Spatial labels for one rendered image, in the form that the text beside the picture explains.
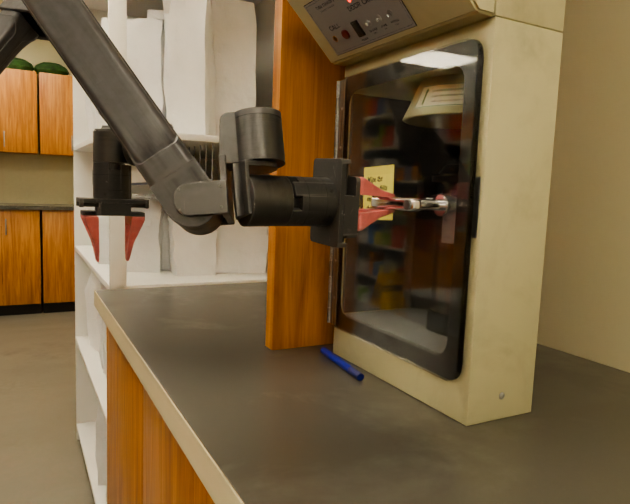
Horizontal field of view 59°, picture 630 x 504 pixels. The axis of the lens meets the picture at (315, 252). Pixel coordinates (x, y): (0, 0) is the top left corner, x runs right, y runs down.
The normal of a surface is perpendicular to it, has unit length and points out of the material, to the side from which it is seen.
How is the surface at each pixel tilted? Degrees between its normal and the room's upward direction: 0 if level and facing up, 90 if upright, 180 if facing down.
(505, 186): 90
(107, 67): 76
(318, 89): 90
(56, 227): 90
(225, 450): 0
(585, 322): 90
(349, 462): 0
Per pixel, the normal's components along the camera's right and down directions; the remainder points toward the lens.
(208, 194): 0.06, -0.10
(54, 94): 0.47, 0.11
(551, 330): -0.88, 0.02
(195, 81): -0.18, 0.21
